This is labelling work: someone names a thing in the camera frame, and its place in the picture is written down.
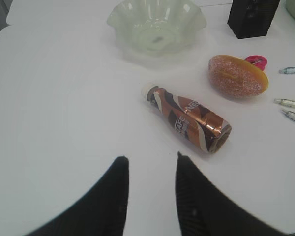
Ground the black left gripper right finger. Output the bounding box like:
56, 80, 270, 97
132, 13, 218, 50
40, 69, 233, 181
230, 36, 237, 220
175, 152, 282, 236

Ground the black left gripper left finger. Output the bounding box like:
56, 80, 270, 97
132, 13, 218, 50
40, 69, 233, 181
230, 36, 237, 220
30, 156, 129, 236

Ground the sugared bread bun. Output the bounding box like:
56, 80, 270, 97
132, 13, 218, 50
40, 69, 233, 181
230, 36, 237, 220
208, 55, 269, 98

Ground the pink pencil sharpener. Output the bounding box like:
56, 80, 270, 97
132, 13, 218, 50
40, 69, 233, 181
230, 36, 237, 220
244, 55, 267, 71

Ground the cream yellow pen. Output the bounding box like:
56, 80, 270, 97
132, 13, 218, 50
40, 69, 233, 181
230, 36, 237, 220
274, 99, 295, 109

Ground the blue clear grey pen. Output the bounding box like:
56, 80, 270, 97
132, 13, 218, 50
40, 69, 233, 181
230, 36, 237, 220
279, 67, 295, 74

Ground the pale green wavy plate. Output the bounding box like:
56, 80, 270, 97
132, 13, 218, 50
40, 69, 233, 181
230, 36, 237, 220
107, 0, 207, 56

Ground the black mesh pen holder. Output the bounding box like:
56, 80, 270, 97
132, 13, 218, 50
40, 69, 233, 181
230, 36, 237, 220
227, 0, 280, 39

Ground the brown coffee bottle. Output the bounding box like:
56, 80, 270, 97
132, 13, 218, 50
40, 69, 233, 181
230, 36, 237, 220
142, 83, 232, 154

